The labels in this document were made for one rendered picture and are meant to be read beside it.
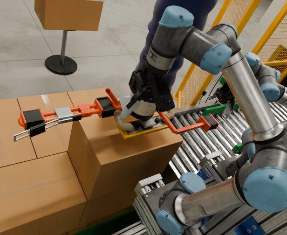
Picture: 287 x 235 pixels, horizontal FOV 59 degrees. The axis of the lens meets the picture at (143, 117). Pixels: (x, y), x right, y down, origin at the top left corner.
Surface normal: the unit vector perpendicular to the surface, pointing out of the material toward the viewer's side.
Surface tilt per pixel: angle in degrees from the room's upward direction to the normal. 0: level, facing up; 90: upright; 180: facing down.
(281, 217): 90
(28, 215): 0
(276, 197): 83
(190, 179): 7
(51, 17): 90
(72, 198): 0
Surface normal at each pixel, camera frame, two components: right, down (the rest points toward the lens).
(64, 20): 0.47, 0.72
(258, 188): -0.43, 0.41
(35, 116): 0.30, -0.68
